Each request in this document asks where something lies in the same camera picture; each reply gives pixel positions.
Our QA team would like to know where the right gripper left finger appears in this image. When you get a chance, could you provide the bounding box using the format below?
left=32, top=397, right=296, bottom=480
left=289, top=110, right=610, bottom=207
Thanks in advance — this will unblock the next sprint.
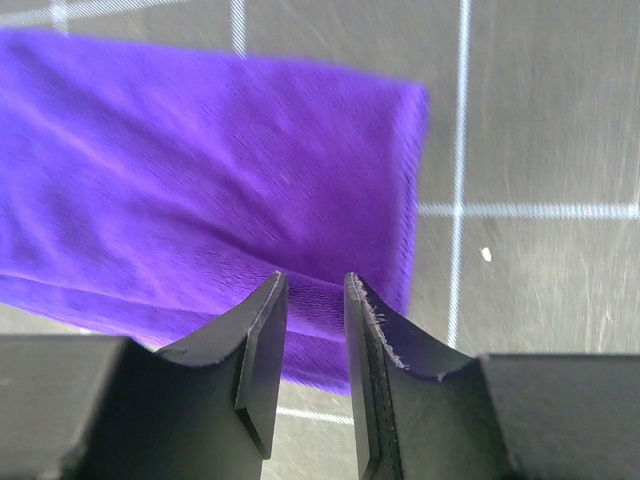
left=157, top=272, right=289, bottom=459

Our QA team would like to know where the purple towel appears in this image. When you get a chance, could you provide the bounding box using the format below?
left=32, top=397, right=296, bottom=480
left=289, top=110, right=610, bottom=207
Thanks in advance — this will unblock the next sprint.
left=1, top=30, right=429, bottom=395

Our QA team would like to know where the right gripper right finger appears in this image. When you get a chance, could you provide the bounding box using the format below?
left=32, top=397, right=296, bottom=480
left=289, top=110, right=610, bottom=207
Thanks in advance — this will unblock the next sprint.
left=344, top=273, right=480, bottom=479

